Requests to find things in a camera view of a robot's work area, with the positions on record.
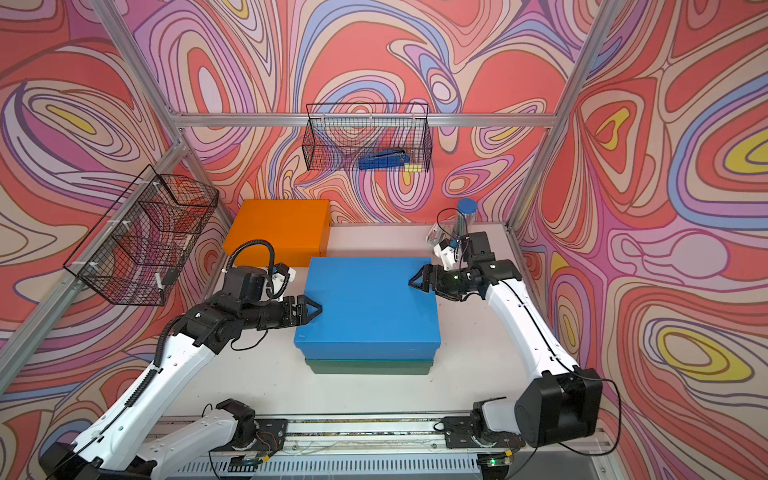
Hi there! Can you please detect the aluminium frame post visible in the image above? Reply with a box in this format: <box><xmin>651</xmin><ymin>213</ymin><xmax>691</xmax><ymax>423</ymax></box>
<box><xmin>506</xmin><ymin>0</ymin><xmax>625</xmax><ymax>235</ymax></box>
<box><xmin>91</xmin><ymin>1</ymin><xmax>214</xmax><ymax>187</ymax></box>

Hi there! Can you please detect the aluminium frame left post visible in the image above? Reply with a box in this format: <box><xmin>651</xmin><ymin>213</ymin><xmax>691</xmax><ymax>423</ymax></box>
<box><xmin>91</xmin><ymin>1</ymin><xmax>214</xmax><ymax>187</ymax></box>

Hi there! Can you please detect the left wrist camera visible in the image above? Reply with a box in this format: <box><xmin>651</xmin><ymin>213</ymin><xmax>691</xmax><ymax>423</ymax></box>
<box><xmin>223</xmin><ymin>239</ymin><xmax>296</xmax><ymax>305</ymax></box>

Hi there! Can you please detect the orange shoebox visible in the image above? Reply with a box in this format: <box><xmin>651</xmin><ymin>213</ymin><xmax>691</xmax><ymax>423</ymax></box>
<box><xmin>223</xmin><ymin>200</ymin><xmax>331</xmax><ymax>268</ymax></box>

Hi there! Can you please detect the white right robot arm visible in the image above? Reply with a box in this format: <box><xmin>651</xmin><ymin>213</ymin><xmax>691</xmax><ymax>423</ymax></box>
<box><xmin>408</xmin><ymin>260</ymin><xmax>603</xmax><ymax>447</ymax></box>

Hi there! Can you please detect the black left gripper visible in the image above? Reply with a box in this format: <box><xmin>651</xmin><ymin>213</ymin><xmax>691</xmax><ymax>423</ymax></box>
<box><xmin>240</xmin><ymin>294</ymin><xmax>325</xmax><ymax>332</ymax></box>

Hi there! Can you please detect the aluminium frame horizontal bar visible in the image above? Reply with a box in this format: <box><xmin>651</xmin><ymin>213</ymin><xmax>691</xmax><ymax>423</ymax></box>
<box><xmin>171</xmin><ymin>113</ymin><xmax>557</xmax><ymax>128</ymax></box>

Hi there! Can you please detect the aluminium frame right post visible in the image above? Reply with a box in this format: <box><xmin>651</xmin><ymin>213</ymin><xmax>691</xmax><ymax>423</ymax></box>
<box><xmin>506</xmin><ymin>0</ymin><xmax>625</xmax><ymax>235</ymax></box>

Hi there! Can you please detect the clear jar blue lid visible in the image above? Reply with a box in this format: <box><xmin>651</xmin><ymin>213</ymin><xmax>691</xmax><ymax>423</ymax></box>
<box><xmin>426</xmin><ymin>198</ymin><xmax>478</xmax><ymax>251</ymax></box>

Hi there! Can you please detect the black wire basket back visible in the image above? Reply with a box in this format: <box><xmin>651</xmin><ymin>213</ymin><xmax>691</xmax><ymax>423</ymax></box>
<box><xmin>302</xmin><ymin>101</ymin><xmax>433</xmax><ymax>173</ymax></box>

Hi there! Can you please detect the blue tool in basket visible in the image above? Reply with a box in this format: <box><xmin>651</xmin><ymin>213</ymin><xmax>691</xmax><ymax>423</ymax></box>
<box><xmin>358</xmin><ymin>148</ymin><xmax>410</xmax><ymax>170</ymax></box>

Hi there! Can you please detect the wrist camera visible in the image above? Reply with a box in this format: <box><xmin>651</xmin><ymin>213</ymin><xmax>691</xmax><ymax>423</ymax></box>
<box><xmin>223</xmin><ymin>239</ymin><xmax>296</xmax><ymax>305</ymax></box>
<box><xmin>433</xmin><ymin>232</ymin><xmax>495</xmax><ymax>271</ymax></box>

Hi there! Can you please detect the black wire basket left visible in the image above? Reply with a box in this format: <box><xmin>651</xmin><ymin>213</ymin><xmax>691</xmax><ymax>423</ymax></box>
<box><xmin>63</xmin><ymin>173</ymin><xmax>219</xmax><ymax>306</ymax></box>

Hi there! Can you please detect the aluminium frame left diagonal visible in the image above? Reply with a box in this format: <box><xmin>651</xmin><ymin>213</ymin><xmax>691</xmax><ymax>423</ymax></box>
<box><xmin>1</xmin><ymin>141</ymin><xmax>187</xmax><ymax>393</ymax></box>

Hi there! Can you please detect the black wire basket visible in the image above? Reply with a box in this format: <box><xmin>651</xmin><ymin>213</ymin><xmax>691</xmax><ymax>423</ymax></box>
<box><xmin>302</xmin><ymin>101</ymin><xmax>433</xmax><ymax>173</ymax></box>
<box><xmin>63</xmin><ymin>173</ymin><xmax>219</xmax><ymax>306</ymax></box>

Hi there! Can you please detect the yellow block in basket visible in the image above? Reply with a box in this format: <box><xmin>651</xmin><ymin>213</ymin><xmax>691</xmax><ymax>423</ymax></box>
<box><xmin>402</xmin><ymin>163</ymin><xmax>423</xmax><ymax>173</ymax></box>

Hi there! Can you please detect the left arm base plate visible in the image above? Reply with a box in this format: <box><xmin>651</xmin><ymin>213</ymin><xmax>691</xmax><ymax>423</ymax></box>
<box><xmin>214</xmin><ymin>418</ymin><xmax>288</xmax><ymax>453</ymax></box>

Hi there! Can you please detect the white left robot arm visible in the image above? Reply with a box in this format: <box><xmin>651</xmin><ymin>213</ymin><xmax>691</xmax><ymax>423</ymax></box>
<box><xmin>40</xmin><ymin>294</ymin><xmax>323</xmax><ymax>479</ymax></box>

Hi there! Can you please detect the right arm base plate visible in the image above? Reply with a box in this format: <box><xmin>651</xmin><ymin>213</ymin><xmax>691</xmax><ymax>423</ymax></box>
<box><xmin>433</xmin><ymin>416</ymin><xmax>526</xmax><ymax>452</ymax></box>

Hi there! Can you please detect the aluminium front rail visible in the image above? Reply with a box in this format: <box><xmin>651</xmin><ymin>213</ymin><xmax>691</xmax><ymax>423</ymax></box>
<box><xmin>147</xmin><ymin>411</ymin><xmax>620</xmax><ymax>479</ymax></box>

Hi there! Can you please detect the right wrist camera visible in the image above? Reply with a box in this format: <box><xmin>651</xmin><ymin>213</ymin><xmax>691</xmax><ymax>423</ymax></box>
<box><xmin>433</xmin><ymin>232</ymin><xmax>495</xmax><ymax>271</ymax></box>

